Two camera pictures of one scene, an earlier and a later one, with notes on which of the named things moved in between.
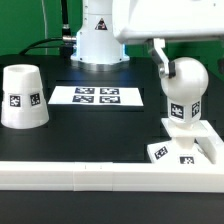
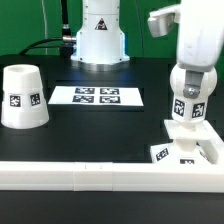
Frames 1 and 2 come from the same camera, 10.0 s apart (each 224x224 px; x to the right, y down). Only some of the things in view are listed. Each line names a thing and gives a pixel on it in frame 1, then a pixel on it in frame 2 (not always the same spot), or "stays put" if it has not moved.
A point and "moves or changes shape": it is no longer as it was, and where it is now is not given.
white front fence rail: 112,177 stays put
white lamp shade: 24,103 stays put
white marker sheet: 97,96 stays put
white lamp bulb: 184,91 moves or changes shape
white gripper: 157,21 -> 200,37
